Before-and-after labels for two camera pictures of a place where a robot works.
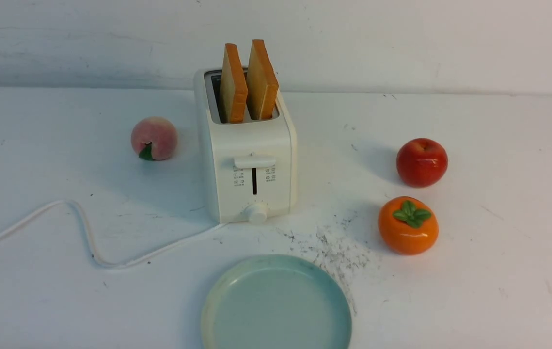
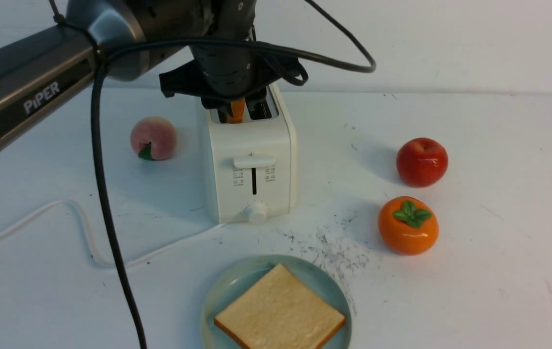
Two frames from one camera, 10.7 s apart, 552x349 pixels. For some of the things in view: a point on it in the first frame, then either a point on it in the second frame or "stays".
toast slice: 262,86 → 279,311
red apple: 422,163 stays
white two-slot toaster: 253,163 stays
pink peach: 154,138 stays
